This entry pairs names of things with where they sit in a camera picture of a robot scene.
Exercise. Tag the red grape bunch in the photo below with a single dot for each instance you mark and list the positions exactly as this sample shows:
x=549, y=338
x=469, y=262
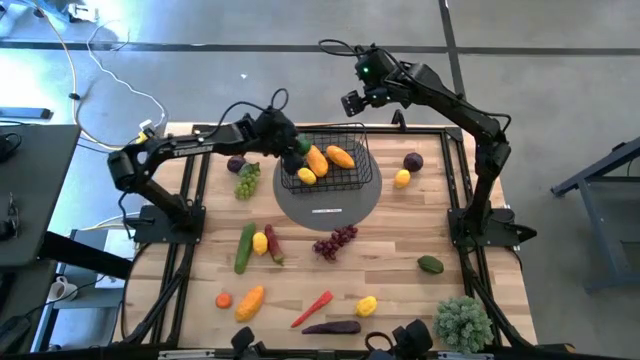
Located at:
x=330, y=246

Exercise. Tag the dark purple plum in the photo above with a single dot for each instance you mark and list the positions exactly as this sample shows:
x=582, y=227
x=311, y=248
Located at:
x=236, y=164
x=413, y=162

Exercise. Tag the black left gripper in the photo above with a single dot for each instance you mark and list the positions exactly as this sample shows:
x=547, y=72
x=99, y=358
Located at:
x=277, y=132

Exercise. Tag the white power adapter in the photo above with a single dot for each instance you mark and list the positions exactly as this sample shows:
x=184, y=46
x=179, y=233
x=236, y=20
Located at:
x=147, y=124

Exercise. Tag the black support beam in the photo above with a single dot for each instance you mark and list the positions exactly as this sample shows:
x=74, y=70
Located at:
x=85, y=255

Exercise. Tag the orange mango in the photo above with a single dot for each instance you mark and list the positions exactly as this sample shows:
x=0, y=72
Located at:
x=249, y=304
x=317, y=161
x=340, y=157

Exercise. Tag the black flat bar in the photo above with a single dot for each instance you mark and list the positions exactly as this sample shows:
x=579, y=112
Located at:
x=25, y=113

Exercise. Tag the green cucumber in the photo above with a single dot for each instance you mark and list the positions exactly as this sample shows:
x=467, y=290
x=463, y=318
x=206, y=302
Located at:
x=244, y=248

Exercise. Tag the dark red chili pepper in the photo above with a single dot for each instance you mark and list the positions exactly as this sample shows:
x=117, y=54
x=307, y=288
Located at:
x=272, y=242

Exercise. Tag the black metal clip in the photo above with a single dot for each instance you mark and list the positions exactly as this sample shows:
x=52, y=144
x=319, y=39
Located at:
x=10, y=220

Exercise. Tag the yellow bell pepper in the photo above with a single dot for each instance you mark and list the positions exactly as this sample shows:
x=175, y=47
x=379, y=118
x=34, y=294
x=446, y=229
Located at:
x=366, y=306

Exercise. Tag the blue grey metal cart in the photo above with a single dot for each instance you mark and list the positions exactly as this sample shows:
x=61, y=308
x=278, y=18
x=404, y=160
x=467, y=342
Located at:
x=600, y=230

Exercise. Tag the white floor device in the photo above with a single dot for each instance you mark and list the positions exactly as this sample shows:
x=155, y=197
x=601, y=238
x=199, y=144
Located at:
x=82, y=11

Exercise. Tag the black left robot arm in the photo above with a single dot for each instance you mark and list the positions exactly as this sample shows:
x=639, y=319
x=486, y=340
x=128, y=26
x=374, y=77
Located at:
x=190, y=146

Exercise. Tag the grey round mat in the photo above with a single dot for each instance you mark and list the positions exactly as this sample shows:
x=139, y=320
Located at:
x=300, y=212

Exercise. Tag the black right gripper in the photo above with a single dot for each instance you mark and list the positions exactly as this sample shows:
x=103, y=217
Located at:
x=378, y=95

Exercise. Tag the white mug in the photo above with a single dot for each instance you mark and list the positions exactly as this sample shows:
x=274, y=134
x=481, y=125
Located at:
x=60, y=290

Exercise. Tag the yellow lemon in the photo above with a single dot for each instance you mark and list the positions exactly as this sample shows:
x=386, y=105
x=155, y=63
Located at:
x=402, y=179
x=306, y=176
x=260, y=243

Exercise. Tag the black table clamp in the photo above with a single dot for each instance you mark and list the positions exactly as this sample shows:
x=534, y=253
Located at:
x=398, y=118

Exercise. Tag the green avocado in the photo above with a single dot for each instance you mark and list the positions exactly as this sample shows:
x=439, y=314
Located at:
x=430, y=264

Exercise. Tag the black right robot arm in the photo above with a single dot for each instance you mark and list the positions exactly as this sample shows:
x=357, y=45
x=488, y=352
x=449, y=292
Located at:
x=450, y=100

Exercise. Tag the green artificial plant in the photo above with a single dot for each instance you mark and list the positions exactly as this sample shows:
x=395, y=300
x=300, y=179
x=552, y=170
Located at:
x=462, y=325

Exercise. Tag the green lime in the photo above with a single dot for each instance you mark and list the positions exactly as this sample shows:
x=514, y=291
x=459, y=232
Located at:
x=303, y=146

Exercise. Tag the yellow plug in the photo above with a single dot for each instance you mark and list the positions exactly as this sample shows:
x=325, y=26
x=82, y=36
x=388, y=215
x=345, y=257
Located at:
x=143, y=137

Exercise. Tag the black metal table frame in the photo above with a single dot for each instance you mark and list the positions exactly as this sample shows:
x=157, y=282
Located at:
x=470, y=280

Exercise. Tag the dark grey side table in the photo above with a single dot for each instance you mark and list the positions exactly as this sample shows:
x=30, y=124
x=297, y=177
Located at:
x=30, y=190

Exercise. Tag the silver metal bracket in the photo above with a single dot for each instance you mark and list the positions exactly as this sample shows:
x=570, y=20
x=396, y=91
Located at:
x=186, y=354
x=465, y=356

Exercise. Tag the dark purple eggplant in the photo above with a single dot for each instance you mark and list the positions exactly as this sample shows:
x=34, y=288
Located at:
x=332, y=328

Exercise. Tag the green grape bunch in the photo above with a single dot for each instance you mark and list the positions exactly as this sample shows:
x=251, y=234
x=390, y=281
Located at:
x=246, y=185

